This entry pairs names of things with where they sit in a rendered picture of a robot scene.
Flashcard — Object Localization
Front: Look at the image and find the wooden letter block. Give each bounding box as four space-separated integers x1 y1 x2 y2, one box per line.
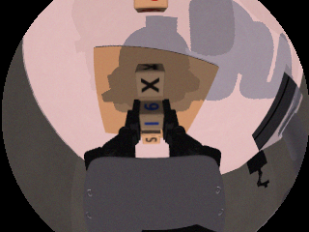
135 64 165 97
141 130 161 144
139 101 164 131
134 0 168 13

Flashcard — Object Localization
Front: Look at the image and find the orange flat mat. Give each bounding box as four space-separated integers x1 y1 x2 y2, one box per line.
94 45 219 134

